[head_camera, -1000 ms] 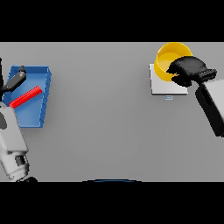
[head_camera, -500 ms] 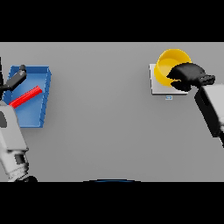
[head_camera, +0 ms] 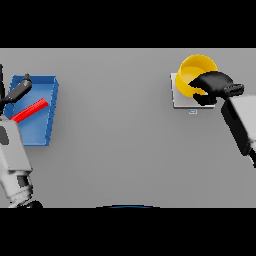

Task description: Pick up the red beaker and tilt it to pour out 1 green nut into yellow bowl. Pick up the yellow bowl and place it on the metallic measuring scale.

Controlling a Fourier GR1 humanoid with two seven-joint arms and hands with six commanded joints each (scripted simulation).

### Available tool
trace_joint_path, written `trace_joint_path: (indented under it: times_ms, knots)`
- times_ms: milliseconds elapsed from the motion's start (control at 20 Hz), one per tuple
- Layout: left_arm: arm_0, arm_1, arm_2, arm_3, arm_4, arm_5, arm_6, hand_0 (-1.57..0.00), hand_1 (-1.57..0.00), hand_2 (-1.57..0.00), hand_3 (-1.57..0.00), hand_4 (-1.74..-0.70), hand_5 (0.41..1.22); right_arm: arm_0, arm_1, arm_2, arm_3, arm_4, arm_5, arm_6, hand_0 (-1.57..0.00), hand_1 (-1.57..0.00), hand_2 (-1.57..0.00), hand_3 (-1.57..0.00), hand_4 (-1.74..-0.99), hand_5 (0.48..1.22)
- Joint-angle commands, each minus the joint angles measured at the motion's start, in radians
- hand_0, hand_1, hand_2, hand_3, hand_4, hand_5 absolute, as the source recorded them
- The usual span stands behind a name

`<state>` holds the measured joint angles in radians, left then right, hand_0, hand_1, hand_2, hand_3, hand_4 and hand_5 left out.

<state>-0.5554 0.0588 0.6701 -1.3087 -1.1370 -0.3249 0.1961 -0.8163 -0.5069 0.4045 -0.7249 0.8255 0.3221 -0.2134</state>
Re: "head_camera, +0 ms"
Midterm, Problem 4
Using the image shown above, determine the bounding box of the red beaker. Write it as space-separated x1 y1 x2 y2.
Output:
9 97 49 124

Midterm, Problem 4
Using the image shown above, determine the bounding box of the blue tray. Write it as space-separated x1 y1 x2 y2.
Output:
2 74 60 147

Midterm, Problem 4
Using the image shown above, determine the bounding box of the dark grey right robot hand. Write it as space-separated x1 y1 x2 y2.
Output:
187 70 245 107

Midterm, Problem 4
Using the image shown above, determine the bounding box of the yellow bowl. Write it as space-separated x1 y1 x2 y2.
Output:
175 53 219 99

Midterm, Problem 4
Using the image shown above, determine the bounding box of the flat pale square scale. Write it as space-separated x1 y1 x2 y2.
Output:
170 72 216 110

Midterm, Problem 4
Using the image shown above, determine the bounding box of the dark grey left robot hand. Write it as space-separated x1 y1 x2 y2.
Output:
0 63 33 117

